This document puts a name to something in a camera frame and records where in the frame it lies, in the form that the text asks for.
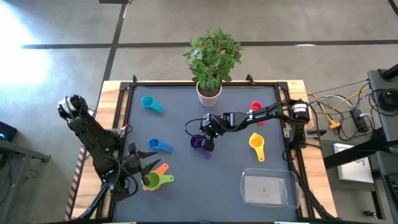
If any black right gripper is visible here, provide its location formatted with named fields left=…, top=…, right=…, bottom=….
left=195, top=113, right=222, bottom=152

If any blue measuring cup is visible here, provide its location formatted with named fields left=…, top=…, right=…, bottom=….
left=148, top=138, right=175, bottom=154

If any lime green measuring cup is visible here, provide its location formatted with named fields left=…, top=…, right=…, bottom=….
left=144, top=171, right=175, bottom=191

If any white plant pot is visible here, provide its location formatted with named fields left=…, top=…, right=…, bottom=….
left=195, top=81, right=223, bottom=108

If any purple measuring cup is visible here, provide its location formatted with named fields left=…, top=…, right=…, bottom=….
left=190, top=134, right=212, bottom=160

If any teal measuring cup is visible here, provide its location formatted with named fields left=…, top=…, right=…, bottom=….
left=141, top=95, right=165, bottom=113

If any black power strip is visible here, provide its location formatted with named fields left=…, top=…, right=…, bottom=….
left=350, top=108, right=370, bottom=133

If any orange measuring cup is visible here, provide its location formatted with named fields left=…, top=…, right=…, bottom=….
left=142, top=163, right=170, bottom=192

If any grey equipment cart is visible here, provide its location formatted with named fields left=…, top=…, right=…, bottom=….
left=366, top=63, right=398, bottom=144

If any dark object with brown ends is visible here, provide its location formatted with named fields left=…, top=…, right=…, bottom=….
left=96, top=0, right=134, bottom=5

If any dark keyboard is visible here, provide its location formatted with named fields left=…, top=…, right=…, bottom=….
left=384, top=174, right=398, bottom=215

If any black metal stand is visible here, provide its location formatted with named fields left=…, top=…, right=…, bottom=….
left=0, top=138, right=51, bottom=224

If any coiled black cable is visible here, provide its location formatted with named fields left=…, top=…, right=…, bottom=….
left=369, top=88, right=398, bottom=116

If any yellow measuring cup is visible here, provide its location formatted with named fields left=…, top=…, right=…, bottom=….
left=248, top=133, right=266, bottom=162

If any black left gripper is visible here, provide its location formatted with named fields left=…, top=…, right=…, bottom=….
left=123, top=142, right=162, bottom=187

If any clear plastic basket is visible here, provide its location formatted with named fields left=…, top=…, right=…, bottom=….
left=239, top=167, right=301, bottom=209

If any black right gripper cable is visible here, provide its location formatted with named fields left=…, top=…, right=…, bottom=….
left=184, top=118, right=203, bottom=138

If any white paper sheet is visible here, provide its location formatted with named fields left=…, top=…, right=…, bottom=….
left=333, top=142, right=374, bottom=184

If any red measuring cup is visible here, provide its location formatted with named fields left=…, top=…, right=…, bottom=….
left=250, top=101, right=266, bottom=127

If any yellow cable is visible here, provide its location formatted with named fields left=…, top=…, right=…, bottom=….
left=307, top=86, right=371, bottom=130

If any thin black floor cable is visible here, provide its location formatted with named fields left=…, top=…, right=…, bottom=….
left=309, top=80, right=371, bottom=96

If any green leafy plant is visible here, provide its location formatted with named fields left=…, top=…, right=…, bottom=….
left=182, top=28, right=243, bottom=91

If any black stand beam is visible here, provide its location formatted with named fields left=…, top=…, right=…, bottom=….
left=323, top=127, right=398, bottom=170

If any black device with blue light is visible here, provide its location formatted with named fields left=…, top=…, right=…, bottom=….
left=0, top=121, right=19, bottom=143

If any black table frame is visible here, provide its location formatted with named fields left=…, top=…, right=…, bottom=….
left=110, top=81, right=312, bottom=223

